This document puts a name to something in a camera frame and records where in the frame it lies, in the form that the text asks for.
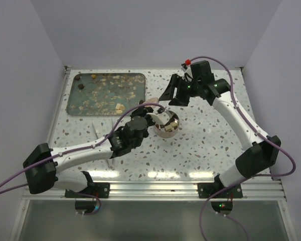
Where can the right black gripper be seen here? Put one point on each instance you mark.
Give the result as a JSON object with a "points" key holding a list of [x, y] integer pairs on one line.
{"points": [[176, 81]]}

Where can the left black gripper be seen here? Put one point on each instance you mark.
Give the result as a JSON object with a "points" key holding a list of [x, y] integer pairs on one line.
{"points": [[143, 111]]}

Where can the embossed silver tin lid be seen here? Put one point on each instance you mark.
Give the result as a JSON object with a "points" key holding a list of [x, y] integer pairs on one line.
{"points": [[151, 101]]}

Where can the white chocolate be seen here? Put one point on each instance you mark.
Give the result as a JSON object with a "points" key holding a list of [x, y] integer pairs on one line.
{"points": [[168, 128]]}

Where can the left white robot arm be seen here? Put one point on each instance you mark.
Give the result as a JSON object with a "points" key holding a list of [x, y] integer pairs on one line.
{"points": [[45, 168]]}

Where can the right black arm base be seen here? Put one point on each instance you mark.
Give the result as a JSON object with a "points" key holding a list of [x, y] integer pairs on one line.
{"points": [[210, 189]]}

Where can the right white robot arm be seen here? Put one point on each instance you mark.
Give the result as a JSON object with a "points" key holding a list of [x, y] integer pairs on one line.
{"points": [[260, 149]]}

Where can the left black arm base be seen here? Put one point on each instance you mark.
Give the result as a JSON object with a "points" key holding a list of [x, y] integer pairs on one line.
{"points": [[95, 189]]}

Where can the white chocolate pieces cluster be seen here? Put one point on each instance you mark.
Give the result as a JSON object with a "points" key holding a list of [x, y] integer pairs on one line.
{"points": [[119, 109]]}

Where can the round silver tin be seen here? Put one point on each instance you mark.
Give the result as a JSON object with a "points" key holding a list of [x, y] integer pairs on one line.
{"points": [[174, 122]]}

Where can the green floral metal tray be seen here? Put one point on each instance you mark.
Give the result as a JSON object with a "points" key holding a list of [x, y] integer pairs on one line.
{"points": [[100, 95]]}

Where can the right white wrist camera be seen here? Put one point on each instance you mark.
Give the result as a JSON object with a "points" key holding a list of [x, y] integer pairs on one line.
{"points": [[186, 68]]}

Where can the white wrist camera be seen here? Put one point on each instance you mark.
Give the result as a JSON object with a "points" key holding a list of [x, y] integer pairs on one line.
{"points": [[186, 68], [160, 117]]}

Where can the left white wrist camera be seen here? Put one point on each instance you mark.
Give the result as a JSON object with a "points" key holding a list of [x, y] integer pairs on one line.
{"points": [[160, 117]]}

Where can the aluminium mounting rail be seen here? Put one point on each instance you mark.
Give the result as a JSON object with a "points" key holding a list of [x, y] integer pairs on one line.
{"points": [[187, 191]]}

